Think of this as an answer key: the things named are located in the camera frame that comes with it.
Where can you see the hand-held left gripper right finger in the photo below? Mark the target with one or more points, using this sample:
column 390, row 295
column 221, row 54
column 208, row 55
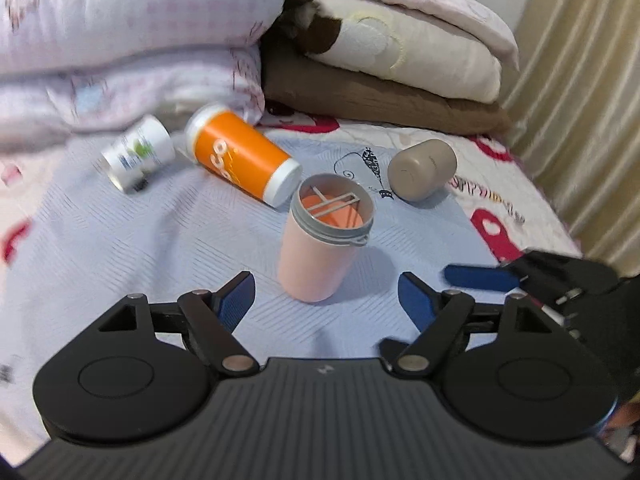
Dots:
column 416, row 301

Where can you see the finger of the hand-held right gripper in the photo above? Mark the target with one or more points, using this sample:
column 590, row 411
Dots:
column 475, row 278

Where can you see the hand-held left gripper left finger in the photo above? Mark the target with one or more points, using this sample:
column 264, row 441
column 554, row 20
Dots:
column 239, row 297

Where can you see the orange cup with white ends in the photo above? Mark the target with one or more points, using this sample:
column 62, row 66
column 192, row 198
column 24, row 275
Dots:
column 235, row 150

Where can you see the pink cup with grey rim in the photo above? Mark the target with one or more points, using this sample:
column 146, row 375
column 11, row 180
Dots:
column 310, row 265

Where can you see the beige cup lid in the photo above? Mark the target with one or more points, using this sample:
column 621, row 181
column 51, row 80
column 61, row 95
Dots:
column 420, row 170

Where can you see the printed light blue bed sheet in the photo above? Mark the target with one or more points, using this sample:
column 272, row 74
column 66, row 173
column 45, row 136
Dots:
column 125, row 240

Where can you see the beige curtain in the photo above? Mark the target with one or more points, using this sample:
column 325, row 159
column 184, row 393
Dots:
column 590, row 110

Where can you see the small white green-label bottle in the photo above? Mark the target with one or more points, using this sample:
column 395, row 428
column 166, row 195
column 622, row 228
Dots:
column 140, row 146

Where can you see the brown folded blanket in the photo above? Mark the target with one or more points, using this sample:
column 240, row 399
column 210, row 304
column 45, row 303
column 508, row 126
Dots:
column 350, row 96

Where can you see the cream plush folded blanket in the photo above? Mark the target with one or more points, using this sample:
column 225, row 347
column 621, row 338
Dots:
column 425, row 62

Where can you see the pink floral pillows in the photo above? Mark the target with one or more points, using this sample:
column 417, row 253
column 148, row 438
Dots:
column 125, row 20

